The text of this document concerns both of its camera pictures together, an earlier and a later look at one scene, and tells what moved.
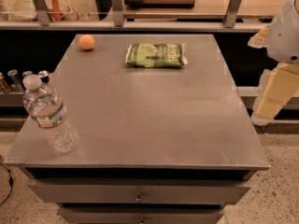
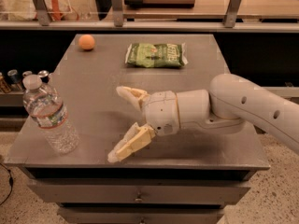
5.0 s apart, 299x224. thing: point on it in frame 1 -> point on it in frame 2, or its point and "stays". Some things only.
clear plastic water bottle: x=48 y=111 stays
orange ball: x=86 y=42 stays
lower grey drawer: x=140 y=215 stays
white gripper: x=285 y=36 -> x=162 y=112
